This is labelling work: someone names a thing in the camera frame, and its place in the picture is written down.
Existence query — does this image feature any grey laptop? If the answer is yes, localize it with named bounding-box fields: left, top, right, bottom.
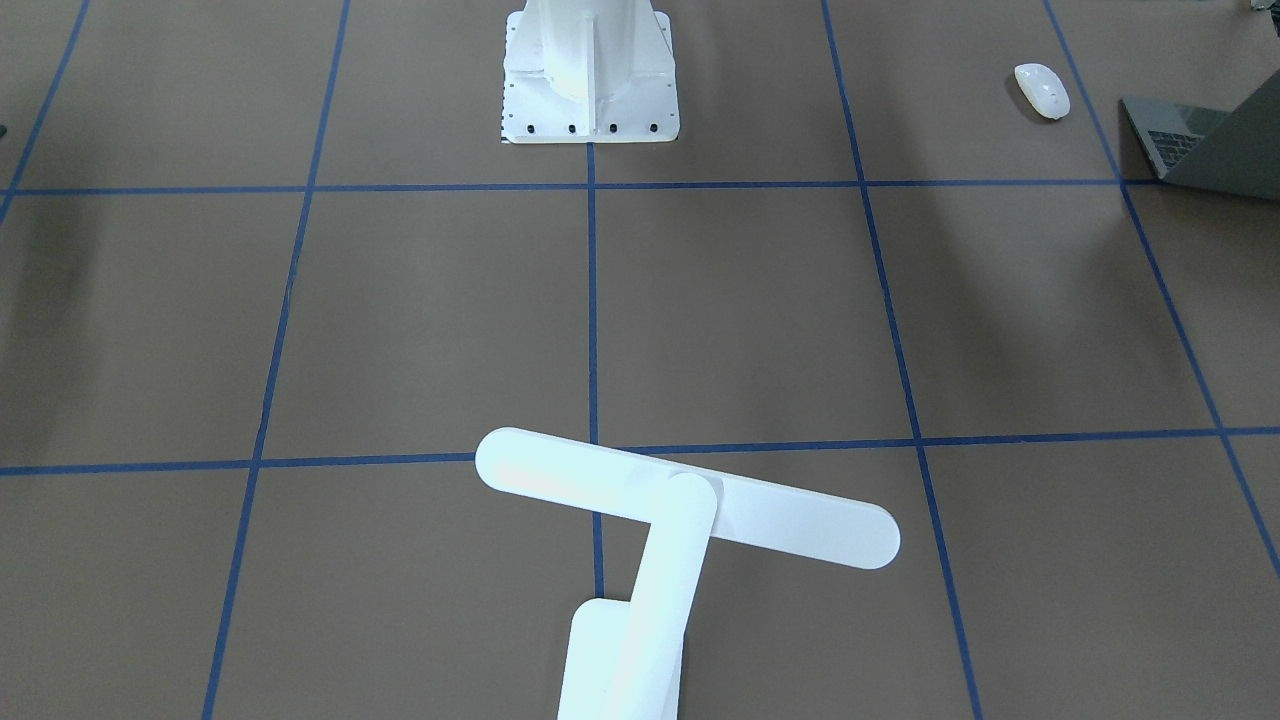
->
left=1120, top=72, right=1279, bottom=201

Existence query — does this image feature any white desk lamp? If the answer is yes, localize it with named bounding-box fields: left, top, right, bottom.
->
left=475, top=427, right=901, bottom=719

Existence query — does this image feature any white computer mouse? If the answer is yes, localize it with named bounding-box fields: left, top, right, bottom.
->
left=1012, top=63, right=1071, bottom=120

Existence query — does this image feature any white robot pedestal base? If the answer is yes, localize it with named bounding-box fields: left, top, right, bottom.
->
left=500, top=1, right=681, bottom=145

